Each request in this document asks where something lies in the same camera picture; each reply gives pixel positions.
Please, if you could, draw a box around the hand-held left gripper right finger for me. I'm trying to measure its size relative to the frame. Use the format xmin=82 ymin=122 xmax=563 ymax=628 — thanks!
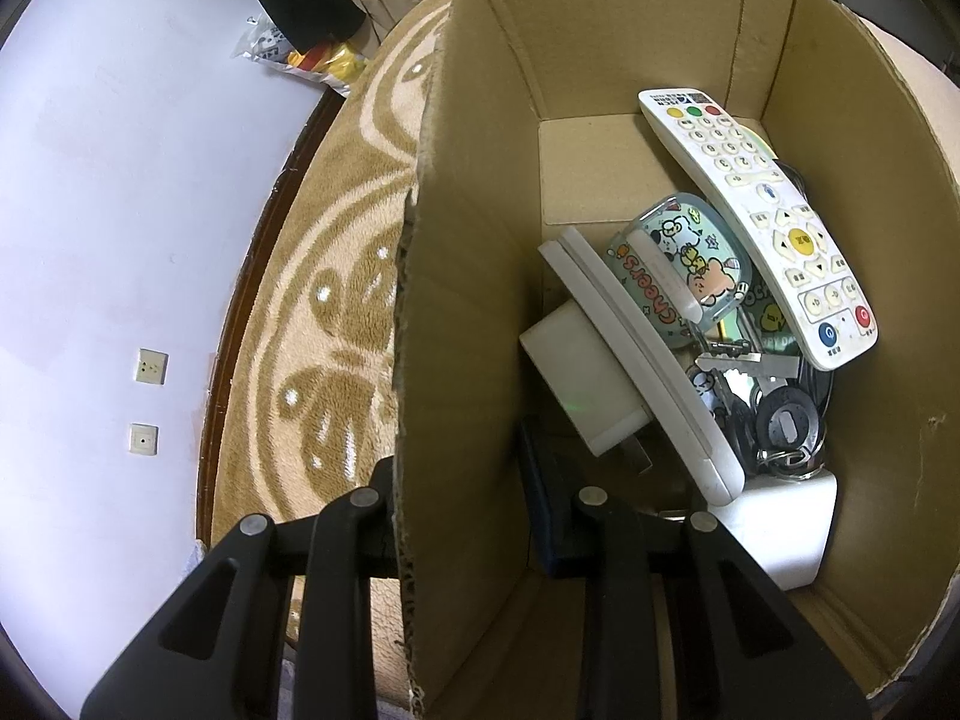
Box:
xmin=517 ymin=416 xmax=875 ymax=720

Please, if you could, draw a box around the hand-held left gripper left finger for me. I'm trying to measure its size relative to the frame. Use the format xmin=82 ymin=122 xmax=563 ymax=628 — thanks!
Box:
xmin=79 ymin=457 xmax=403 ymax=720

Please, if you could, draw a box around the small beige charger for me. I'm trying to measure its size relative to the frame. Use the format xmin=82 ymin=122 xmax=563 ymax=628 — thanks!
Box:
xmin=520 ymin=298 xmax=655 ymax=475

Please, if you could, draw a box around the white rectangular case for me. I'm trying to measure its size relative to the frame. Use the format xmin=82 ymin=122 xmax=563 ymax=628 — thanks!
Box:
xmin=537 ymin=227 xmax=746 ymax=507

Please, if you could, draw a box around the large white charger block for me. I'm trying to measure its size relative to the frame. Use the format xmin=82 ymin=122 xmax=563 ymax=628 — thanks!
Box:
xmin=709 ymin=469 xmax=839 ymax=592

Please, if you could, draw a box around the bunch of keys with rings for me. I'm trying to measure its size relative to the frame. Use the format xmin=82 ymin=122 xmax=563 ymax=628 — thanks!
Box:
xmin=684 ymin=337 xmax=835 ymax=482

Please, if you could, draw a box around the cartoon print green case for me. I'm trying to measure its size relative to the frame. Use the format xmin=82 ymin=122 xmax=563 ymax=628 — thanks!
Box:
xmin=606 ymin=193 xmax=753 ymax=350

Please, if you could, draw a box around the green oval cartoon board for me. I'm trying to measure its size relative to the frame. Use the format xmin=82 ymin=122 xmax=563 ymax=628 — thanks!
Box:
xmin=716 ymin=124 xmax=800 ymax=361

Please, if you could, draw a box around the white remote control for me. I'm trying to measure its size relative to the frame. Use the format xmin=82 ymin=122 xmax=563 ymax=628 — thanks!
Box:
xmin=637 ymin=88 xmax=878 ymax=372

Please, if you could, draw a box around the brown cardboard box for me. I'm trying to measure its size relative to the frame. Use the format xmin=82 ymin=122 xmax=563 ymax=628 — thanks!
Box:
xmin=391 ymin=0 xmax=960 ymax=713

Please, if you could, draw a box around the plastic bag of snacks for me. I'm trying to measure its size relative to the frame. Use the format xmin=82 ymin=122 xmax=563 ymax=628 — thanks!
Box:
xmin=231 ymin=15 xmax=370 ymax=97

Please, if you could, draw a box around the dark wooden bed frame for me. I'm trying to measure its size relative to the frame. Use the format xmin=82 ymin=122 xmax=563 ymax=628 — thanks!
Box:
xmin=193 ymin=86 xmax=338 ymax=541

